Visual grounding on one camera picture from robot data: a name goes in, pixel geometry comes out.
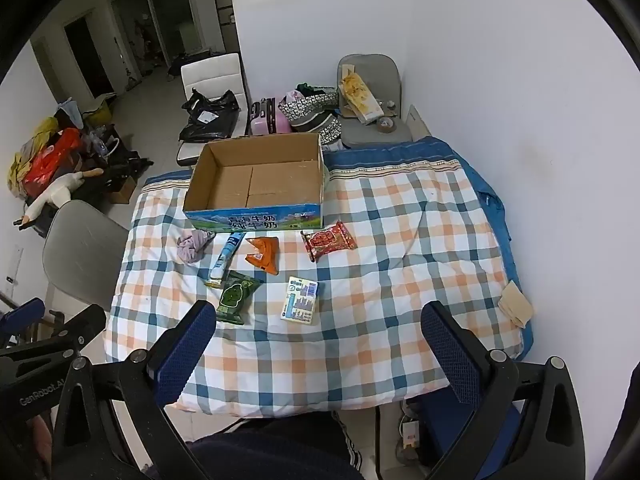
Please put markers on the person's legs dark trousers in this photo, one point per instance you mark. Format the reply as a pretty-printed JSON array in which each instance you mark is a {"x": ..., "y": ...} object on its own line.
[{"x": 275, "y": 445}]

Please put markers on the brown tape roll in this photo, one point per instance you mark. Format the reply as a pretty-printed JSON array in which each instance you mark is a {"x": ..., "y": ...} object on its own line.
[{"x": 385, "y": 124}]

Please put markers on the black white patterned bag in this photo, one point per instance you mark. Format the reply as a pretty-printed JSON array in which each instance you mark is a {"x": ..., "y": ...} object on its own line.
[{"x": 312, "y": 117}]

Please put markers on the pink suitcase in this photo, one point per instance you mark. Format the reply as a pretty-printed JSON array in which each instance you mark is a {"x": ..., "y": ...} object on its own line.
[{"x": 267, "y": 120}]

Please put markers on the yellow plastic bag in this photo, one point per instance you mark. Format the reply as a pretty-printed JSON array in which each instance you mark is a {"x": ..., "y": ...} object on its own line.
[{"x": 40, "y": 130}]

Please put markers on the white padded chair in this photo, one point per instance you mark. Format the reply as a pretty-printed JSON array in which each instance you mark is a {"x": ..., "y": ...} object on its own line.
[{"x": 212, "y": 72}]

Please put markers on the grey plastic chair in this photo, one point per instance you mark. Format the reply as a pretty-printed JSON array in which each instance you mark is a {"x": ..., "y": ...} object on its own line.
[{"x": 82, "y": 245}]

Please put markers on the grey chair with clutter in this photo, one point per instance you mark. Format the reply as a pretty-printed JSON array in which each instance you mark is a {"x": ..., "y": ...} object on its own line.
[{"x": 372, "y": 67}]

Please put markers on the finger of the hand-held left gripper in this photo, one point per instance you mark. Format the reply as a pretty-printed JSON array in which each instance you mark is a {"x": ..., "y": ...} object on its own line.
[
  {"x": 82, "y": 322},
  {"x": 22, "y": 312}
]

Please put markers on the purple crumpled cloth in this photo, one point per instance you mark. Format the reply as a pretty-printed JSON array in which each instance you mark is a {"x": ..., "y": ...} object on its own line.
[{"x": 192, "y": 246}]

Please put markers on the white power strip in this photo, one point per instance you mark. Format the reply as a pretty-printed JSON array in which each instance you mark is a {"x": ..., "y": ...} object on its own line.
[{"x": 410, "y": 432}]

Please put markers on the green snack packet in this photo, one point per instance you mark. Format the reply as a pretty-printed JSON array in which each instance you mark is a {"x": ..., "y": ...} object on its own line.
[{"x": 235, "y": 296}]

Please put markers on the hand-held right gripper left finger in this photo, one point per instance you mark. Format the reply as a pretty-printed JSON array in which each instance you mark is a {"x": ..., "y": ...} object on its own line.
[{"x": 182, "y": 355}]

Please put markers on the red snack packet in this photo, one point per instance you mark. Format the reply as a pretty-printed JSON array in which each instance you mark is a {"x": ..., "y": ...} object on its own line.
[{"x": 329, "y": 242}]

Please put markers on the yellow snack bag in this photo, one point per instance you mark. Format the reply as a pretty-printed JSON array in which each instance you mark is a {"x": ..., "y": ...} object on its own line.
[{"x": 360, "y": 97}]

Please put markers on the orange snack packet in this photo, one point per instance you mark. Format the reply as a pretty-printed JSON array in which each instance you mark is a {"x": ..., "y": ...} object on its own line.
[{"x": 264, "y": 254}]

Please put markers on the beige folded cloth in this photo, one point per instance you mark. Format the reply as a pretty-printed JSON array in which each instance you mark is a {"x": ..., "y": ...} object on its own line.
[{"x": 516, "y": 305}]

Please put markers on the blue white tube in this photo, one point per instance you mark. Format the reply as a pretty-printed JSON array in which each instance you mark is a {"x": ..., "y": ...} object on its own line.
[{"x": 227, "y": 255}]

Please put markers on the open cardboard box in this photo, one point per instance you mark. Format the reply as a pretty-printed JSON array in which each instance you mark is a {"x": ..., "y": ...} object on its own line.
[{"x": 260, "y": 185}]

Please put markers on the red plastic bag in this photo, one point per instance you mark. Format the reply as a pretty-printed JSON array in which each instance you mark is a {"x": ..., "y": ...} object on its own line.
[{"x": 50, "y": 157}]

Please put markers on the black plastic bag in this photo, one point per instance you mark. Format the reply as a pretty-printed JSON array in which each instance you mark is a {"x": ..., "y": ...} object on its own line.
[{"x": 207, "y": 120}]

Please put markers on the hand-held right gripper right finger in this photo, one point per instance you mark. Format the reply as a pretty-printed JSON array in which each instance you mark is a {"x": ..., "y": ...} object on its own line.
[{"x": 454, "y": 355}]

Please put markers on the white blue tissue packet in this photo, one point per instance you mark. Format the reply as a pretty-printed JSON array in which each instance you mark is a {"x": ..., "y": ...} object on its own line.
[{"x": 300, "y": 301}]

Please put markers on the white goose plush toy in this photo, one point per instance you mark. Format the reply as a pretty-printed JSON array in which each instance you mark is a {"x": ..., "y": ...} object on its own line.
[{"x": 60, "y": 192}]

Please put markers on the small brown cardboard box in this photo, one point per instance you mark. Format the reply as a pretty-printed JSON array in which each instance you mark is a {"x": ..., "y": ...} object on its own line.
[{"x": 122, "y": 190}]

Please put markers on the checkered blanket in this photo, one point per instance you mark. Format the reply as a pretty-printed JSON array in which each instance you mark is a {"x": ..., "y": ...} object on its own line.
[{"x": 380, "y": 280}]

